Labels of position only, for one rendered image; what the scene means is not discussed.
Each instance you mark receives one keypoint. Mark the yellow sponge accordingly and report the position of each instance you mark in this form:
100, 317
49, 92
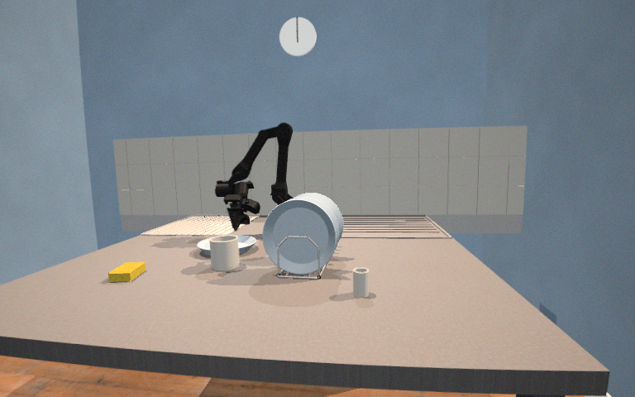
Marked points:
127, 272

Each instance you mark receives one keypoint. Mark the grey tiled splashback panel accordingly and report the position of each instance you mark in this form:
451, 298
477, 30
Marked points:
465, 179

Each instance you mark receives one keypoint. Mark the pale grey cylindrical cup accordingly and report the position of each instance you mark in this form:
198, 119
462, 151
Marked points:
361, 282

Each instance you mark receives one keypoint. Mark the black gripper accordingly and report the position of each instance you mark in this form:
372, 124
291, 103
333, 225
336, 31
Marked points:
236, 209

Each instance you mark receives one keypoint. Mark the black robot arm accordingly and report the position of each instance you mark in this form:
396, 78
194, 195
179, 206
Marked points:
279, 190

